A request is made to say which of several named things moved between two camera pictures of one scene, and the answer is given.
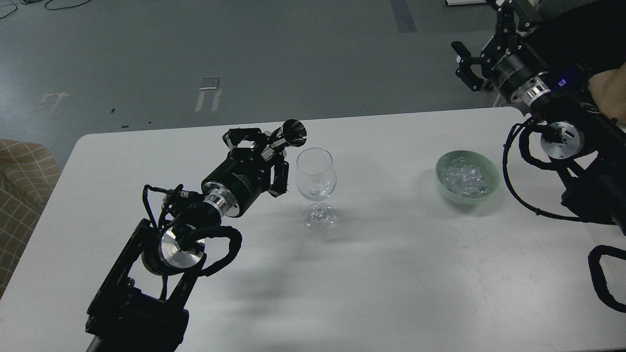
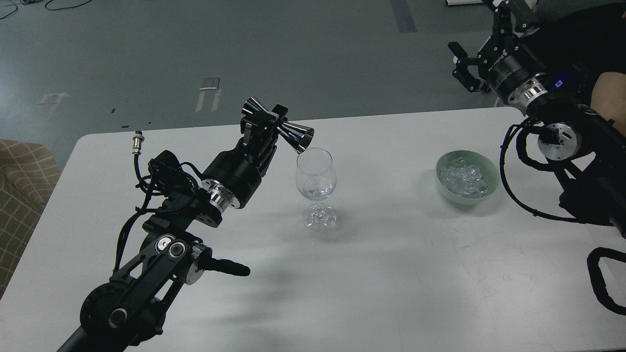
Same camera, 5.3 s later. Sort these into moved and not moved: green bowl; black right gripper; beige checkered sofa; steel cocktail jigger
Moved: steel cocktail jigger
Not moved: black right gripper; green bowl; beige checkered sofa
